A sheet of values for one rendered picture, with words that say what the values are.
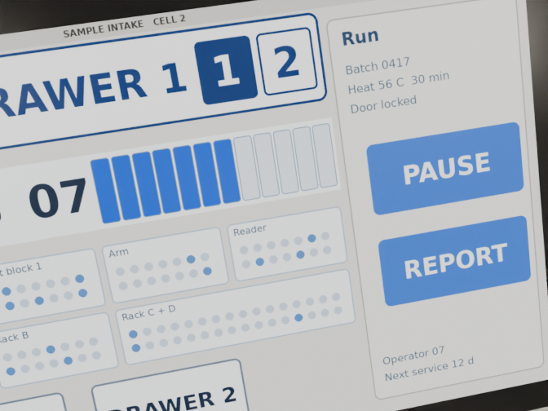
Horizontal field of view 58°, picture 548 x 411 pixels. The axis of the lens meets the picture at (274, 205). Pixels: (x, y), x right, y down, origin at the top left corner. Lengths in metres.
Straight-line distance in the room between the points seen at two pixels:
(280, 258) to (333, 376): 0.09
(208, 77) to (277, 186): 0.08
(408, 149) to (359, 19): 0.08
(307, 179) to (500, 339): 0.17
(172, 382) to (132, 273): 0.07
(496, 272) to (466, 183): 0.06
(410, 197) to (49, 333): 0.24
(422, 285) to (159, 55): 0.21
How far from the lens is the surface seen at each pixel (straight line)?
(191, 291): 0.31
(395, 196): 0.32
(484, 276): 0.35
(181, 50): 0.30
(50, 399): 0.36
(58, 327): 0.33
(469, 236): 0.34
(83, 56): 0.31
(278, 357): 0.33
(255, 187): 0.30
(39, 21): 0.32
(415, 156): 0.32
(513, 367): 0.39
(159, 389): 0.34
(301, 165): 0.30
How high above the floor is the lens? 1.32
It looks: 48 degrees down
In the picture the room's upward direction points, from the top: 4 degrees counter-clockwise
